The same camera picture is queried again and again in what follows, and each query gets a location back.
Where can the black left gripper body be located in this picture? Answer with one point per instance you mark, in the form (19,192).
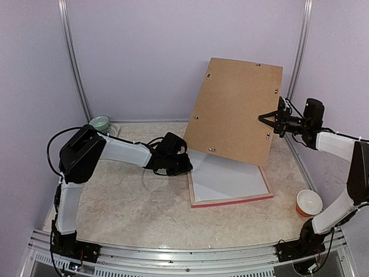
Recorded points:
(174,167)

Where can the right aluminium corner post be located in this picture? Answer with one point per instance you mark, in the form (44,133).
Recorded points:
(301,48)

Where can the orange white bowl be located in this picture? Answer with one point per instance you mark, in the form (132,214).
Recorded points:
(308,203)

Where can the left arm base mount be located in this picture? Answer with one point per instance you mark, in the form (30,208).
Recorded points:
(69,246)

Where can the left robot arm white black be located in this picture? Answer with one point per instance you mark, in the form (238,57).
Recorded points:
(78,159)

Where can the left aluminium corner post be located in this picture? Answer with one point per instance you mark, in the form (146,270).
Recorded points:
(68,37)

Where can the aluminium corner post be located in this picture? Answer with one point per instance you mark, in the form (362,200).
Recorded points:
(301,48)
(68,37)

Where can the brown backing board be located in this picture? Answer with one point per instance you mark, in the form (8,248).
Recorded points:
(224,121)

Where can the green ceramic bowl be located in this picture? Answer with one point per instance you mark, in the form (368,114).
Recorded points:
(100,122)

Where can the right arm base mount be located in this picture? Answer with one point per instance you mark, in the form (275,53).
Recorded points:
(308,243)

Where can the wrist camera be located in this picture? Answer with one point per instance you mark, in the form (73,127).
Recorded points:
(313,113)
(171,144)

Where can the red and dark photo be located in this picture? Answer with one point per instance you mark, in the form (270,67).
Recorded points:
(227,181)

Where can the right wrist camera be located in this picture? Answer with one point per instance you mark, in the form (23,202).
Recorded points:
(313,113)

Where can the pale green patterned plate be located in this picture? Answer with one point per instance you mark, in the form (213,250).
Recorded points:
(112,131)

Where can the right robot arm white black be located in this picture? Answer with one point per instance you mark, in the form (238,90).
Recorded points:
(349,167)

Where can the wooden picture frame pink edge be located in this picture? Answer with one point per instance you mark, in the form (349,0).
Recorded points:
(230,199)

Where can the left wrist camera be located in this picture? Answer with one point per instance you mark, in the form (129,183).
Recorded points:
(171,144)

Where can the aluminium front rail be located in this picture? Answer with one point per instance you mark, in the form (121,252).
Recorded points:
(115,260)

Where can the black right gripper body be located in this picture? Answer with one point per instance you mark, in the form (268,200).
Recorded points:
(290,124)

